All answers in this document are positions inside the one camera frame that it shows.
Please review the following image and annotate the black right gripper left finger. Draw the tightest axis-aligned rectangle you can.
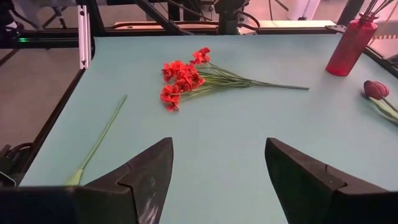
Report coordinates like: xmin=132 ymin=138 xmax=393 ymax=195
xmin=0 ymin=138 xmax=174 ymax=224

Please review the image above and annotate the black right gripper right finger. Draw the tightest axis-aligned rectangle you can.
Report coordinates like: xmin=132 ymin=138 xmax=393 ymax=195
xmin=266 ymin=138 xmax=398 ymax=224

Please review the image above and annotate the green leaf stem foreground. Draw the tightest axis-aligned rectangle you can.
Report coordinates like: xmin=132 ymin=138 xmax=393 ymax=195
xmin=65 ymin=94 xmax=128 ymax=187

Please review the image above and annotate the red tulip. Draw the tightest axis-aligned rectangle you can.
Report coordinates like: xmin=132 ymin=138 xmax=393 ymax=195
xmin=363 ymin=80 xmax=398 ymax=125

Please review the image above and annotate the red ribbed vase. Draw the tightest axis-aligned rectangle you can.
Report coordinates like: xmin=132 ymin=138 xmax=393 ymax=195
xmin=325 ymin=12 xmax=379 ymax=77

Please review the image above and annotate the silver aluminium extrusion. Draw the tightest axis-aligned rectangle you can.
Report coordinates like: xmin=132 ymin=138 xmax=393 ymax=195
xmin=77 ymin=4 xmax=91 ymax=70

